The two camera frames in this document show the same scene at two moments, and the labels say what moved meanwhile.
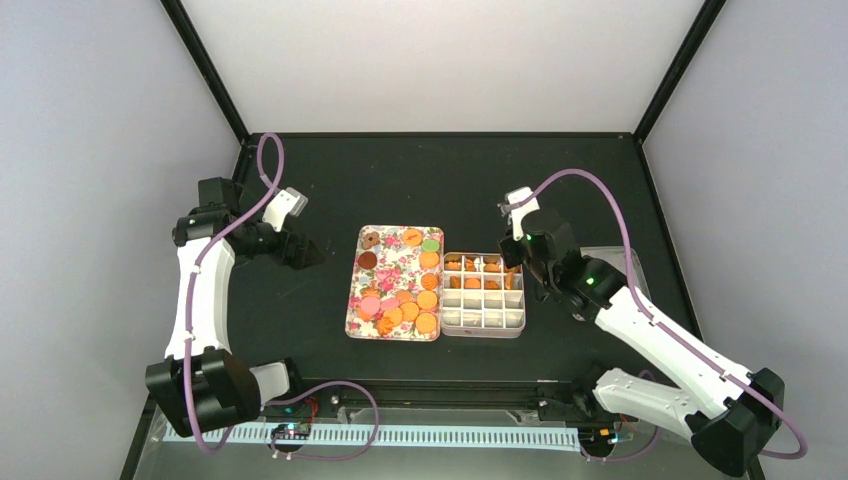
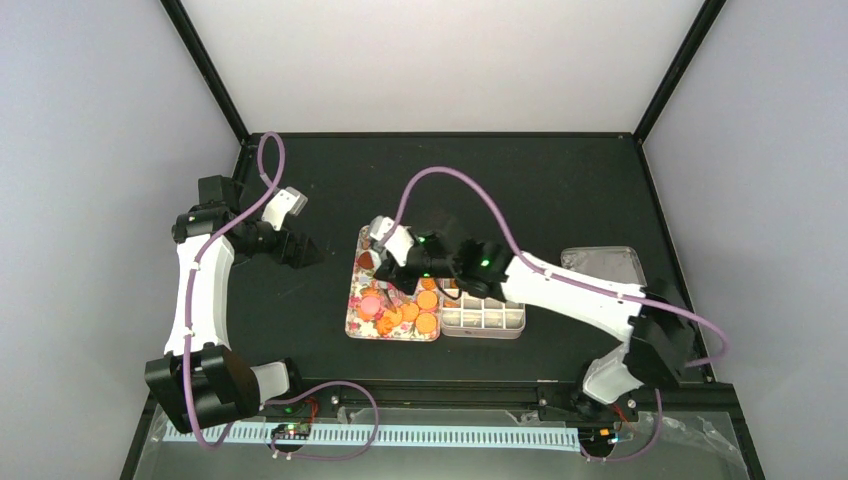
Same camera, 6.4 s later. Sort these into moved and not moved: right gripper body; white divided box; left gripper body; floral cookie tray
Moved: right gripper body
Not moved: floral cookie tray; white divided box; left gripper body
